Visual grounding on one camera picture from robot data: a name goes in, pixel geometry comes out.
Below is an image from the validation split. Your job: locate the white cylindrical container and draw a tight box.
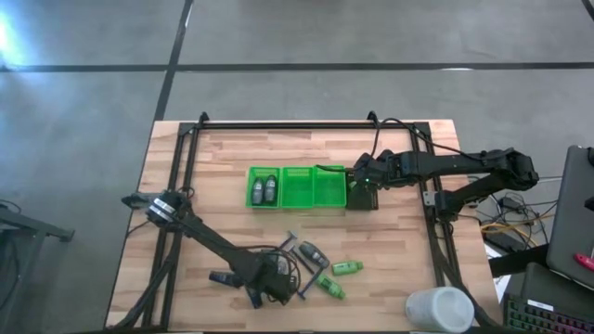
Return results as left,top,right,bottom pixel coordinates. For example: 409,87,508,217
405,286,475,334

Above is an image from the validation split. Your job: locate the red marker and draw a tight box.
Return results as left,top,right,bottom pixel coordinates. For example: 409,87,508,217
573,252,594,274

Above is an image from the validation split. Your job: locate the black plastic bin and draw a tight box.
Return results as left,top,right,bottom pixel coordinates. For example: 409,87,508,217
345,184,380,212

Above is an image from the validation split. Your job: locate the green plastic basket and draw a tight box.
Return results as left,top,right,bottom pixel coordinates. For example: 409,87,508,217
313,164,348,209
245,166,282,210
279,166,316,210

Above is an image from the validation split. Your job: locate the green travel bottle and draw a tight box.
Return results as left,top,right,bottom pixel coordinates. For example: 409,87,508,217
315,273,347,301
330,260,365,277

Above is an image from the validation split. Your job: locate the dark blue toiletry tube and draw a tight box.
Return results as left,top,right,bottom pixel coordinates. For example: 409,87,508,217
208,270,245,289
245,287,264,310

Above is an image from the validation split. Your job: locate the black aluminium table frame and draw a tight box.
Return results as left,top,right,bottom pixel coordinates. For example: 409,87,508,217
109,110,502,333

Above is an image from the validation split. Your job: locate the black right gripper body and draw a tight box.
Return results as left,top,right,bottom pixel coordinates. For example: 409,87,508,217
353,150,392,191

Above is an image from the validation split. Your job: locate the grey travel bottle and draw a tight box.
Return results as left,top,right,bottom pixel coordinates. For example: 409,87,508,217
298,240,331,270
251,177,265,206
263,174,278,204

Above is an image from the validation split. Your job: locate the black backlit keyboard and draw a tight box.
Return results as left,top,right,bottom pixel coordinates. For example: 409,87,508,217
503,292,594,334

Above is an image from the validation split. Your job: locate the yellow cable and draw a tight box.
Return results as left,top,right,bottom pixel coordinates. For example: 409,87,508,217
480,221,535,236

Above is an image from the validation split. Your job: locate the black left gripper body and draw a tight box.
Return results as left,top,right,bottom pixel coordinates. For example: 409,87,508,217
252,250,301,305

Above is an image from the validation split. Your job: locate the grey laptop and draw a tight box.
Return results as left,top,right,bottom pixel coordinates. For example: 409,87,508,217
546,145,594,291

